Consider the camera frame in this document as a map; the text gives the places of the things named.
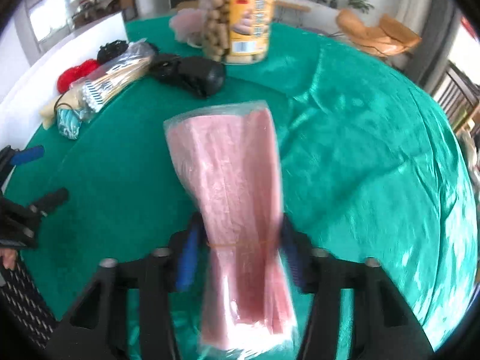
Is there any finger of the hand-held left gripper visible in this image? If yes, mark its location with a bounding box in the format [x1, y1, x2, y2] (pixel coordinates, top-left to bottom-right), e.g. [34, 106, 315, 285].
[22, 187, 70, 218]
[0, 144, 46, 184]

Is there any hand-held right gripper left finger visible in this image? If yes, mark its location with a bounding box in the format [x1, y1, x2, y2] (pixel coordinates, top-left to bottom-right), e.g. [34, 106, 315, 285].
[45, 214, 207, 360]

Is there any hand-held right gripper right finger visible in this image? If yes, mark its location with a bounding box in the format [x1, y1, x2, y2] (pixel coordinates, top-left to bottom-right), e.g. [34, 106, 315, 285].
[279, 214, 436, 360]

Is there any red yarn ball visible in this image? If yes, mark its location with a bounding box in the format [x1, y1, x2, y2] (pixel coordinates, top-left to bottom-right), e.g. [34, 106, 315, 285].
[57, 65, 85, 94]
[80, 59, 101, 77]

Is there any pack of pink plastic bags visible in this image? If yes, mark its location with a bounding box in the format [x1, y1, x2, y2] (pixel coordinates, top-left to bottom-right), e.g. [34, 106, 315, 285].
[163, 99, 301, 353]

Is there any person's left forearm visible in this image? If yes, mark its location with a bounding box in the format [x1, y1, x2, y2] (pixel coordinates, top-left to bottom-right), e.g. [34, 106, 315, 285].
[0, 249, 59, 349]

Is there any beige cloth bundle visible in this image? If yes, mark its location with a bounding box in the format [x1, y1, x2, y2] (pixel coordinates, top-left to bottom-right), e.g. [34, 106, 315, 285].
[39, 90, 81, 130]

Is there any teal yarn ball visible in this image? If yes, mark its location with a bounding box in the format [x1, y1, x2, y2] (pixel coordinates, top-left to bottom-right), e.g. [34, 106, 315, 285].
[56, 107, 85, 140]

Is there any white long box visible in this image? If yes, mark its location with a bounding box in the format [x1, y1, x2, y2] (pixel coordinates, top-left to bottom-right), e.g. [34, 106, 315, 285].
[0, 11, 130, 151]

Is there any clear bag of wooden sticks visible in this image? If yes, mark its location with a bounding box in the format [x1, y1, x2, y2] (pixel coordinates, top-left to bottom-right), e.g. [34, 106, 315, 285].
[77, 39, 158, 122]

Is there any black lace cloth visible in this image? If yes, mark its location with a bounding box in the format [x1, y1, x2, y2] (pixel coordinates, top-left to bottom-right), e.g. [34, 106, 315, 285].
[97, 39, 130, 64]

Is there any black cloth bundle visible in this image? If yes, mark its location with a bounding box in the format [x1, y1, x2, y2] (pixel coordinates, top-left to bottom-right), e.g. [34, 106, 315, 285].
[148, 54, 226, 99]

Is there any pink mesh bath puff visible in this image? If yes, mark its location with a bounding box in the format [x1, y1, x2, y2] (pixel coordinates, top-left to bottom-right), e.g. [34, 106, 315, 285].
[169, 7, 205, 47]

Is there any clear plastic snack jar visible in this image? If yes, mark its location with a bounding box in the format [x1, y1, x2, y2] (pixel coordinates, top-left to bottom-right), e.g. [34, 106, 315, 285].
[195, 0, 278, 65]

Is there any wooden railing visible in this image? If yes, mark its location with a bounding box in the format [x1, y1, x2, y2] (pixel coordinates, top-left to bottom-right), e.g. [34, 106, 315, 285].
[433, 60, 480, 132]

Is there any orange lounge chair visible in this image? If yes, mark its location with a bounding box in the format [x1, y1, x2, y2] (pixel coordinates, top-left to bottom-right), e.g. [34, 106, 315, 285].
[335, 8, 422, 61]

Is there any light wooden bench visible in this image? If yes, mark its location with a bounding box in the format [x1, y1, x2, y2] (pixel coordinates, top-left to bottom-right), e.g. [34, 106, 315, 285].
[274, 0, 312, 27]

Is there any grey curtain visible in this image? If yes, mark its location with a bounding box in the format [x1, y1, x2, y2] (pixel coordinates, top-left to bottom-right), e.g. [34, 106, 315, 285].
[412, 0, 464, 91]

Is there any large green potted plant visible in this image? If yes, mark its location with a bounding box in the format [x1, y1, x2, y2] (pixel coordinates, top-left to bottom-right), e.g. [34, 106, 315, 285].
[339, 0, 376, 14]

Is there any red wall hanging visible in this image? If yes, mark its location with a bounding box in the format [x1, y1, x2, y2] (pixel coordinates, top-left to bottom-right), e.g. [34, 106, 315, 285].
[461, 19, 480, 42]

